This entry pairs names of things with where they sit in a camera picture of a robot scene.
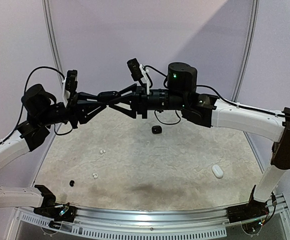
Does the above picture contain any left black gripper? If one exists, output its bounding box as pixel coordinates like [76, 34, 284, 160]
[38, 90, 107, 128]

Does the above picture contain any black earbud charging case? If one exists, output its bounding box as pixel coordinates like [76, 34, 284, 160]
[97, 91, 120, 101]

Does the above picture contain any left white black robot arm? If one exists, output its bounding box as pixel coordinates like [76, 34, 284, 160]
[0, 83, 107, 217]

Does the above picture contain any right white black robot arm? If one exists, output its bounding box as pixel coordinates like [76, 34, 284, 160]
[108, 62, 290, 218]

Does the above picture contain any white earbud charging case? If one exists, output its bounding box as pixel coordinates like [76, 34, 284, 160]
[212, 164, 224, 179]

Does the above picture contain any white earbud lower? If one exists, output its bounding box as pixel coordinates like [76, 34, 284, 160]
[92, 173, 98, 179]

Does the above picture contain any black earbud bottom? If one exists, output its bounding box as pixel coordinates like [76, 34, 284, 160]
[69, 180, 75, 187]

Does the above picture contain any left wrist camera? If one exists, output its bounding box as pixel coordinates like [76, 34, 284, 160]
[62, 69, 78, 106]

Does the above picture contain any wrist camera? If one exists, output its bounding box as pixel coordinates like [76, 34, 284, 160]
[127, 58, 152, 95]
[62, 69, 78, 106]

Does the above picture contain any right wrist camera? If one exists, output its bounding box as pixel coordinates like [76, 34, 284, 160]
[127, 58, 152, 95]

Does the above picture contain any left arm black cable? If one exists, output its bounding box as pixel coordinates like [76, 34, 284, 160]
[0, 65, 73, 156]

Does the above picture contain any left aluminium frame post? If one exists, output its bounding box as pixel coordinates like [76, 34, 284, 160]
[41, 0, 72, 73]

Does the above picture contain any aluminium frame post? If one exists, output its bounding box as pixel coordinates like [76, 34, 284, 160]
[231, 0, 260, 102]
[41, 0, 72, 73]

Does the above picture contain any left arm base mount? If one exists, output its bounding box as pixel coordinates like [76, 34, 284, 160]
[33, 184, 78, 223]

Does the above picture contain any aluminium front rail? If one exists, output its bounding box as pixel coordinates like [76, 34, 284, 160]
[8, 194, 290, 240]

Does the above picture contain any right aluminium frame post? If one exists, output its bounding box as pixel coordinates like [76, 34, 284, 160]
[231, 0, 260, 102]

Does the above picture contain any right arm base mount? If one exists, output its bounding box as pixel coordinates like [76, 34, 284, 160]
[226, 185, 277, 223]

